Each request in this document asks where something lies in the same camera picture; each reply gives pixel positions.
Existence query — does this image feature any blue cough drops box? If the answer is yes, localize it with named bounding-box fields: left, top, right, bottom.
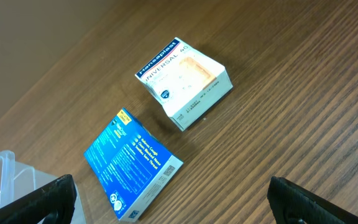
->
left=84, top=108, right=183, bottom=222

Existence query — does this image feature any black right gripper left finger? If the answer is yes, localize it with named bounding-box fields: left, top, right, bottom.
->
left=0, top=174, right=77, bottom=224

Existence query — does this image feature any clear plastic container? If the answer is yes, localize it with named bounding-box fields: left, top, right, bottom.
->
left=0, top=151, right=86, bottom=224

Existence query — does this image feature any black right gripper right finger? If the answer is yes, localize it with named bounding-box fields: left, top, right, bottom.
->
left=267, top=176, right=358, bottom=224

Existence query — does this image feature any white Hansaplast plaster box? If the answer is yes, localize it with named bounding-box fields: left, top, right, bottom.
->
left=135, top=37, right=233, bottom=131

